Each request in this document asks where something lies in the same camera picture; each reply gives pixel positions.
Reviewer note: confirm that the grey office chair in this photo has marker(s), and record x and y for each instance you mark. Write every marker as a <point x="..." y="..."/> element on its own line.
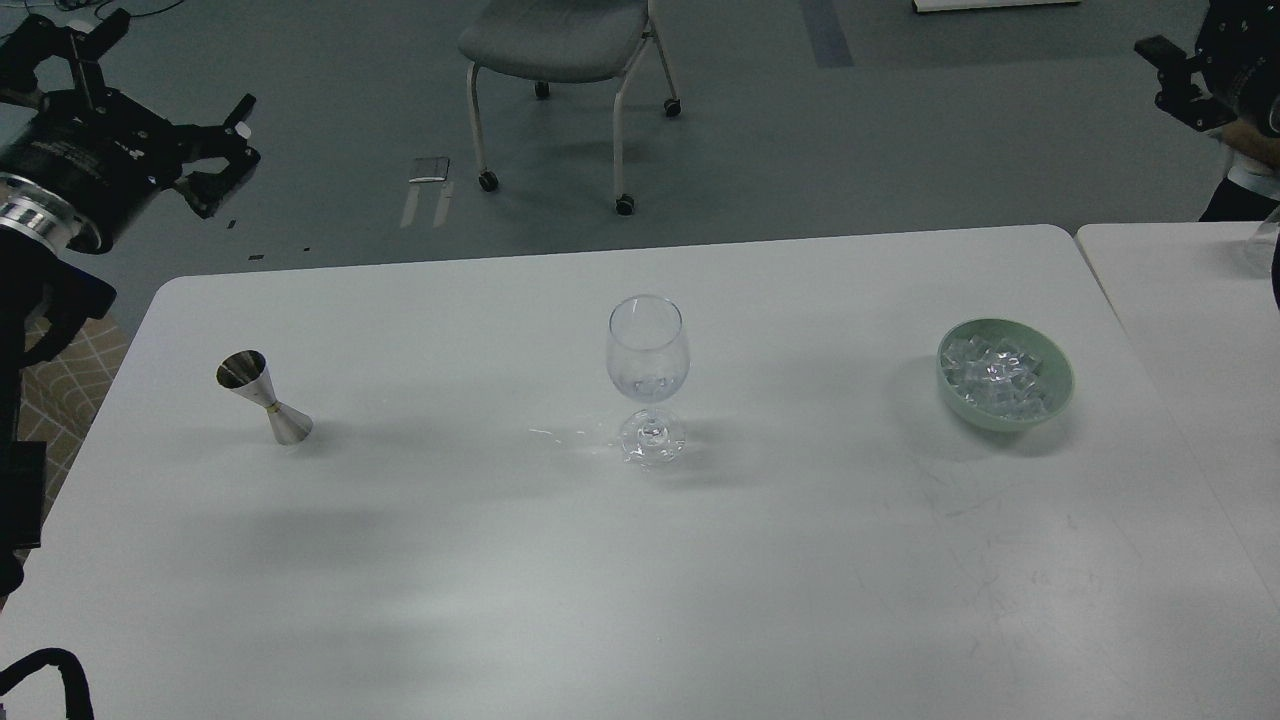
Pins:
<point x="565" y="43"/>

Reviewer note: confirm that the steel double jigger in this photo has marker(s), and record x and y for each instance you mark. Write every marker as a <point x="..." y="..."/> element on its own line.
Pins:
<point x="247" y="375"/>

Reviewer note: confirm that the clear wine glass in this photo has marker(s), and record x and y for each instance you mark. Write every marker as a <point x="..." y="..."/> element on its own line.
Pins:
<point x="647" y="357"/>

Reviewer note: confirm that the green bowl of ice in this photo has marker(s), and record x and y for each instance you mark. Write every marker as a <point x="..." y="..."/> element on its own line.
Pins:
<point x="1000" y="375"/>

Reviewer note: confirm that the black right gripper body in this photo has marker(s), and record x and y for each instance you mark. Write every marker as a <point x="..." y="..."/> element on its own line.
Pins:
<point x="1239" y="44"/>

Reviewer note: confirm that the metal floor plate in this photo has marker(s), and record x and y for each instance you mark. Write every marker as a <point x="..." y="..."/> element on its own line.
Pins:
<point x="435" y="169"/>

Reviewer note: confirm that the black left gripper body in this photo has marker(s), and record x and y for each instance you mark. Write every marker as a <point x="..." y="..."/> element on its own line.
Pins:
<point x="106" y="159"/>

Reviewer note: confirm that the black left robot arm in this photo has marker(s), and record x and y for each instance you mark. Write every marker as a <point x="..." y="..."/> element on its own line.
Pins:
<point x="46" y="300"/>

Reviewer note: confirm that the person in white shirt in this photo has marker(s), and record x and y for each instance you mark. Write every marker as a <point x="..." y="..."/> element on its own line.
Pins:
<point x="1249" y="189"/>

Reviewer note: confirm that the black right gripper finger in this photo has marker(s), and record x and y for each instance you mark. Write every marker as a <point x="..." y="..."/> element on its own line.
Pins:
<point x="1180" y="96"/>

